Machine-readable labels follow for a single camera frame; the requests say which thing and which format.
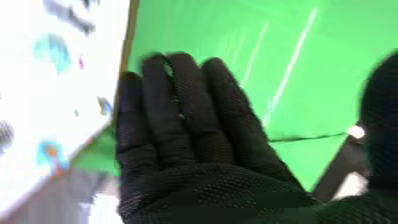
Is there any white sheet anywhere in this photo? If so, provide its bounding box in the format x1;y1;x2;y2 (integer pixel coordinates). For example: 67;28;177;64
0;0;133;209

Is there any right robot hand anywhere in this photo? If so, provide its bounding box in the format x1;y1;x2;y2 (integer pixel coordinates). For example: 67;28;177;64
113;49;398;224

